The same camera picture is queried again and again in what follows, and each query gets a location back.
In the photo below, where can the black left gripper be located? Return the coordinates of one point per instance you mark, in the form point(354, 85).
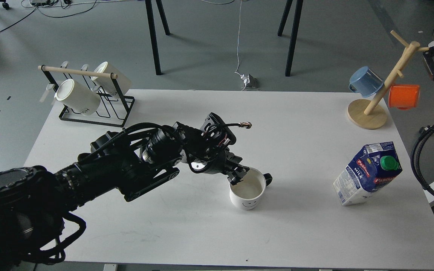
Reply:
point(207, 149)

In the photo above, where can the white smiley face mug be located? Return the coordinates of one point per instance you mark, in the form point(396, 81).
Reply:
point(246, 195)

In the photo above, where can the blue white milk carton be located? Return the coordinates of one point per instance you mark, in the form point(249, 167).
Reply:
point(371, 169)

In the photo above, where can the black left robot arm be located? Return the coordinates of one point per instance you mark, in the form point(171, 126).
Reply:
point(37, 222)

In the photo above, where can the orange cup on tree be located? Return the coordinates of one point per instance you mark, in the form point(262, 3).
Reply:
point(404, 96)

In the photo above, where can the blue cup on tree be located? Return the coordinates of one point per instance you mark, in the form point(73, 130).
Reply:
point(365, 82)

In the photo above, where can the grey crumpled object on floor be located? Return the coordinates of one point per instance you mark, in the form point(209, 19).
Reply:
point(249, 82)

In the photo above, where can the wooden mug tree stand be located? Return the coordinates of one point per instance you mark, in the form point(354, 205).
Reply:
point(368, 114)

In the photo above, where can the white mug rear on rack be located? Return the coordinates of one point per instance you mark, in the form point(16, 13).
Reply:
point(107, 83)

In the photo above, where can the white mug on rack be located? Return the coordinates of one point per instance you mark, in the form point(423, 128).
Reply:
point(77, 97)
point(107, 83)

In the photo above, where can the black table leg right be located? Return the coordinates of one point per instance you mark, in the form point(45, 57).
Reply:
point(294, 31)

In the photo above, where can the black table leg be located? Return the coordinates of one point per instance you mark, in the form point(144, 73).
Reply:
point(294, 31)
point(152, 31)

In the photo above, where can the white mug front on rack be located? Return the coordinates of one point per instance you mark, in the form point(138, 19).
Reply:
point(77, 97)

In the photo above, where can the black table leg left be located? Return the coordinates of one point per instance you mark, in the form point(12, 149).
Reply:
point(152, 31)

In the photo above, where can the black wire mug rack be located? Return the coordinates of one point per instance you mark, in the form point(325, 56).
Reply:
point(111, 112)

